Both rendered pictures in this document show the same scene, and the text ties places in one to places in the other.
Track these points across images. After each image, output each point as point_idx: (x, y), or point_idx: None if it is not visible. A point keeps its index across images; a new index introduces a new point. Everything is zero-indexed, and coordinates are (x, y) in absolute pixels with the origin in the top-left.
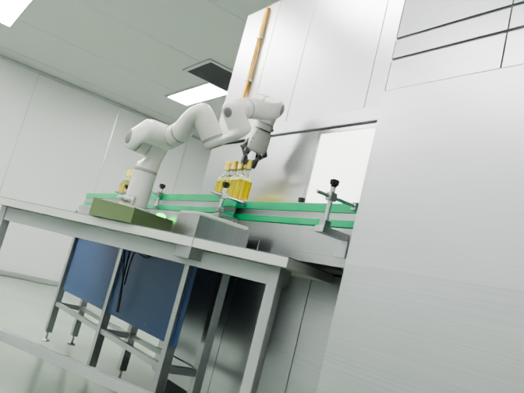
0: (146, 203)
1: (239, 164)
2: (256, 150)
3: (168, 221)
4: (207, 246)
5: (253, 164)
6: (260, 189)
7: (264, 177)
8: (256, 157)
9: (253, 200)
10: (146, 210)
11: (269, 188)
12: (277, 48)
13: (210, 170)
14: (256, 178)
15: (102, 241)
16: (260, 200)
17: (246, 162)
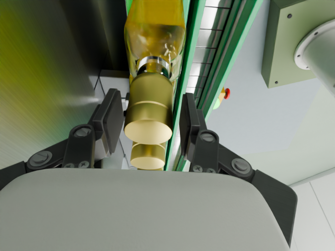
0: (328, 38)
1: (164, 142)
2: (147, 183)
3: (294, 1)
4: None
5: (116, 109)
6: (52, 82)
7: (22, 111)
8: (98, 158)
9: (75, 70)
10: (331, 21)
11: (9, 19)
12: None
13: None
14: (55, 137)
15: None
16: (58, 36)
17: (171, 109)
